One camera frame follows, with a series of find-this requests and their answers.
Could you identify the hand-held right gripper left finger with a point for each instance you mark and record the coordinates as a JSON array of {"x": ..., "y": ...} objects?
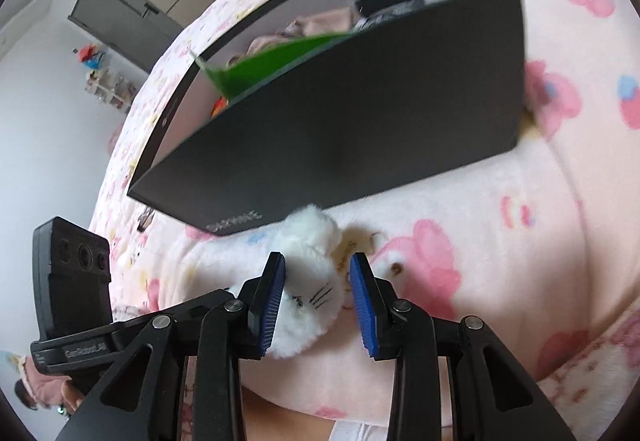
[{"x": 270, "y": 306}]

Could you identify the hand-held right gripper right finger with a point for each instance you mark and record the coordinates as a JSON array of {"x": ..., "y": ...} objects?
[{"x": 362, "y": 306}]

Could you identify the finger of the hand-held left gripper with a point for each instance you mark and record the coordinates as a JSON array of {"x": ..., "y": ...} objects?
[{"x": 190, "y": 305}]

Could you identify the white plush toy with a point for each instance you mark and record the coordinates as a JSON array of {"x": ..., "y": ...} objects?
[{"x": 310, "y": 271}]

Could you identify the black cardboard box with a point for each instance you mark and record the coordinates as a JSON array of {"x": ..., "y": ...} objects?
[{"x": 350, "y": 131}]

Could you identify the person's left hand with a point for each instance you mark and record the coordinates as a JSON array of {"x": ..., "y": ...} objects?
[{"x": 72, "y": 396}]

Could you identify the person's bare leg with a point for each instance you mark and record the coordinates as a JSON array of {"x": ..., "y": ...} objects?
[{"x": 290, "y": 426}]

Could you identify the person's white shorts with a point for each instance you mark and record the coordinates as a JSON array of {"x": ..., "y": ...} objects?
[{"x": 360, "y": 432}]

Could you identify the pink printed blanket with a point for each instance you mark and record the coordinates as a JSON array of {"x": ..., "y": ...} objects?
[{"x": 500, "y": 221}]

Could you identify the white shelf rack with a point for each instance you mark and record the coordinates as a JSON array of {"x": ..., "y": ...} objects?
[{"x": 107, "y": 88}]

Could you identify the red and blue toy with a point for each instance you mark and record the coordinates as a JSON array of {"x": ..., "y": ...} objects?
[{"x": 92, "y": 56}]

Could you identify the green snack bag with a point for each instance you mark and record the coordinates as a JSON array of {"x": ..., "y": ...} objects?
[{"x": 260, "y": 66}]

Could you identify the grey door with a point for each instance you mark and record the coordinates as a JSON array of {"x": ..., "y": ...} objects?
[{"x": 110, "y": 6}]

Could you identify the beige cloth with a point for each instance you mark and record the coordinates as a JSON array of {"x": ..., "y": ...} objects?
[{"x": 320, "y": 21}]

